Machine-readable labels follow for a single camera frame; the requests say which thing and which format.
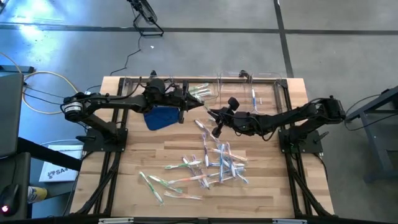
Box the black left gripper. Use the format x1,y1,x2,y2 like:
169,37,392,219
169,81,205,124

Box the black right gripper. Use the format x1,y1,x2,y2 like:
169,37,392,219
207,96,249,139

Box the purple toothbrush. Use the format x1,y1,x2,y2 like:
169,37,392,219
182,155,201,184
194,119,220,143
201,133,210,168
197,164,211,190
225,142,238,179

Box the clear scoop-front plastic bin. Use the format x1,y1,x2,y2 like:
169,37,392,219
123,76,172,104
170,76,220,106

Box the blue cloth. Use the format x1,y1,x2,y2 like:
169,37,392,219
143,105,181,131

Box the black floor fan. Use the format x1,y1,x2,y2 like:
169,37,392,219
126,0,165,37

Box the white printed box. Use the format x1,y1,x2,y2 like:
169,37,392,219
38,143,85,184

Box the blue-legged side table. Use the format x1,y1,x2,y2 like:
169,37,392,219
343,85,398,184

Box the yellow white can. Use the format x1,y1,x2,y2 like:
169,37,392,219
27,185,49,205

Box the grey flat bar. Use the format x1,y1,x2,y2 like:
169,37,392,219
0,65,35,74

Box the dark grey laptop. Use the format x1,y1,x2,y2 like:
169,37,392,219
0,73,25,158

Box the black computer mouse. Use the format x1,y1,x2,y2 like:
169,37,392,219
0,184,20,218

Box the clear handled plastic bin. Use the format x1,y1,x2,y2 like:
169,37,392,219
250,73,283,115
218,72,253,116

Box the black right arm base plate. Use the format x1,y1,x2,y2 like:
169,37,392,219
279,130,324,154

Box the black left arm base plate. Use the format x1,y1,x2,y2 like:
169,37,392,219
82,129,129,153

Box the white bracket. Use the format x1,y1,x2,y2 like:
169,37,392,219
272,218,308,224
98,217,135,224

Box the yellow extension cable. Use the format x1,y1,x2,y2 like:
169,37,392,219
0,51,82,115

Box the black desk frame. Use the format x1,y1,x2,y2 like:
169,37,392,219
0,136,83,218

